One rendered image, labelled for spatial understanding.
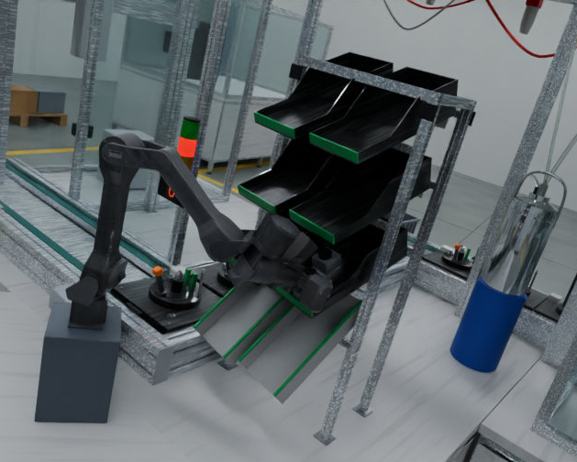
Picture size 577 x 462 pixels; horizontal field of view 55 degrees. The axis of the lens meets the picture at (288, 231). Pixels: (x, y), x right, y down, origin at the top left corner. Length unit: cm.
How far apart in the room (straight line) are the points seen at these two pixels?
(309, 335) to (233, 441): 28
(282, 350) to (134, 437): 35
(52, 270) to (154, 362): 46
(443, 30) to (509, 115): 216
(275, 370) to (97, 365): 37
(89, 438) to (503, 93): 1104
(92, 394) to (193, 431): 23
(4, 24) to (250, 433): 160
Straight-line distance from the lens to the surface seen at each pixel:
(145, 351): 137
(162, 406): 133
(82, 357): 117
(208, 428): 129
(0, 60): 224
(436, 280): 236
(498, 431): 166
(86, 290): 112
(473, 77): 1187
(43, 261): 170
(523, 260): 178
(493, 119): 1176
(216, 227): 97
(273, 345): 126
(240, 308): 133
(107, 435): 124
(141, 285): 156
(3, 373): 140
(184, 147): 159
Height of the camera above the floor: 168
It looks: 19 degrees down
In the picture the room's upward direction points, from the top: 15 degrees clockwise
